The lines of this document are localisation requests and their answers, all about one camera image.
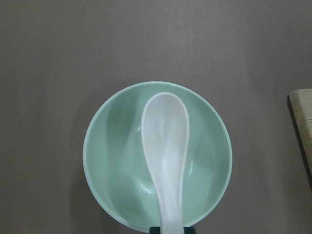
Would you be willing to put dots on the mint green bowl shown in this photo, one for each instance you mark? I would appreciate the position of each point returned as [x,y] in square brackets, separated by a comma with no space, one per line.
[116,170]

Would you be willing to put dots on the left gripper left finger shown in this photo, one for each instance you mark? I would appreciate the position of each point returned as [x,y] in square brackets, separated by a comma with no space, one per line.
[155,230]

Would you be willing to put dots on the bamboo cutting board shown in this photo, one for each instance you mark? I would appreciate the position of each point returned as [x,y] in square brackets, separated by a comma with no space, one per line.
[301,102]

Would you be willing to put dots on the white ceramic spoon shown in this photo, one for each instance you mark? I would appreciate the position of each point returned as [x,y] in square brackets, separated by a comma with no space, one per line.
[165,129]

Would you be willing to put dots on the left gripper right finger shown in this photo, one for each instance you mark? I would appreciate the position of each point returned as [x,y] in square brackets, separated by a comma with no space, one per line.
[189,230]

